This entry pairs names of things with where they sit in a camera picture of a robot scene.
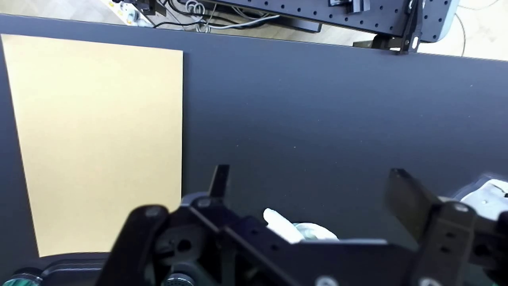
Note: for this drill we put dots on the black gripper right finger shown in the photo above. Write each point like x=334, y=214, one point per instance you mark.
x=413, y=200

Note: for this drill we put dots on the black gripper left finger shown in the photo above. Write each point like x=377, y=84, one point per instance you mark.
x=143, y=238

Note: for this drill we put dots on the white cloth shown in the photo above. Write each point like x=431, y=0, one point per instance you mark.
x=286, y=225

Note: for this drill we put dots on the tan cardboard sheet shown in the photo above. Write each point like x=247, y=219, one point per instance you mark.
x=101, y=143

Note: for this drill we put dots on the black clamp foot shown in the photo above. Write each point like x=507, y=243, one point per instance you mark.
x=389, y=41

